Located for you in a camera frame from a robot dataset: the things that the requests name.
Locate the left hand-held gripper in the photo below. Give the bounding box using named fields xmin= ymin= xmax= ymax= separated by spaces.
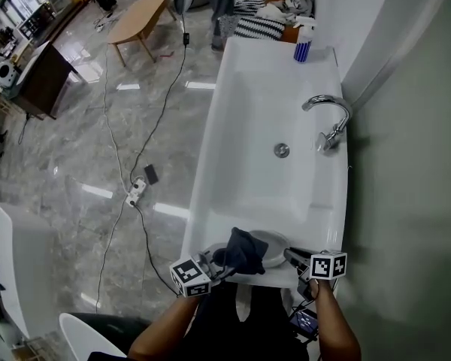
xmin=168 ymin=250 xmax=234 ymax=299

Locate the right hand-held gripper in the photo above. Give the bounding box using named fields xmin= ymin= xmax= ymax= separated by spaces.
xmin=283 ymin=247 xmax=349 ymax=302

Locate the white plate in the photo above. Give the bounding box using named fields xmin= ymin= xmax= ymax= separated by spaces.
xmin=202 ymin=230 xmax=292 ymax=269

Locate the dark navy cloth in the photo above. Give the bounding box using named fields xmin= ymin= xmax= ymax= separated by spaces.
xmin=212 ymin=226 xmax=270 ymax=276

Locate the person's right forearm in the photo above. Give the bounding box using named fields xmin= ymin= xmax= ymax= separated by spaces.
xmin=310 ymin=278 xmax=362 ymax=361

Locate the person's left forearm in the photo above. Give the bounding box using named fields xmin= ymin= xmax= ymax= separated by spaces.
xmin=127 ymin=294 xmax=203 ymax=361

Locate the black device with screen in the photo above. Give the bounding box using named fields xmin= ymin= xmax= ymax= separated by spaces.
xmin=289 ymin=308 xmax=319 ymax=341

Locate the person's black clothing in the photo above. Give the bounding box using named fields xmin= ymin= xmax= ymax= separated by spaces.
xmin=88 ymin=279 xmax=320 ymax=361

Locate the white power strip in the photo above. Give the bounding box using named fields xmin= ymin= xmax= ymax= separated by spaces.
xmin=125 ymin=175 xmax=148 ymax=207

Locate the black flat power adapter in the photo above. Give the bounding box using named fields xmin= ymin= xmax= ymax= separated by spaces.
xmin=144 ymin=163 xmax=160 ymax=185

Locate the white ceramic sink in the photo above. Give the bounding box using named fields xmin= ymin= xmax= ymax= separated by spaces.
xmin=180 ymin=35 xmax=350 ymax=289

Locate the chrome faucet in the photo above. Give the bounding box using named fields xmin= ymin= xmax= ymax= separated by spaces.
xmin=301 ymin=94 xmax=353 ymax=157

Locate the white bathtub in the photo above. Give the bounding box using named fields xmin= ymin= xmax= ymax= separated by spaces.
xmin=0 ymin=201 xmax=57 ymax=340

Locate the blue spray bottle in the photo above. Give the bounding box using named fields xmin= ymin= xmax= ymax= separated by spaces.
xmin=292 ymin=16 xmax=317 ymax=63

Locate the dark wooden cabinet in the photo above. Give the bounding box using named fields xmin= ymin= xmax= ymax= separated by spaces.
xmin=9 ymin=40 xmax=80 ymax=121

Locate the pile of grey white clothes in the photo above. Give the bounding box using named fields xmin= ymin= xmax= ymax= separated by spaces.
xmin=255 ymin=0 xmax=316 ymax=28

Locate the oval wooden coffee table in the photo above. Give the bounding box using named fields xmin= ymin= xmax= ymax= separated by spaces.
xmin=106 ymin=0 xmax=177 ymax=67

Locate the thin black cable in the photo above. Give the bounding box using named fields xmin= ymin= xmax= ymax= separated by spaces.
xmin=135 ymin=203 xmax=181 ymax=299

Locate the thin grey cable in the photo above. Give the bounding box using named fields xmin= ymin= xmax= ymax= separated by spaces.
xmin=95 ymin=201 xmax=129 ymax=314

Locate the white cable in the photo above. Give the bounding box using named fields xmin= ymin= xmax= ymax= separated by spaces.
xmin=103 ymin=32 xmax=135 ymax=195

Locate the long black cable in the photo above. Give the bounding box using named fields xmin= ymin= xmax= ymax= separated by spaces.
xmin=129 ymin=9 xmax=191 ymax=182

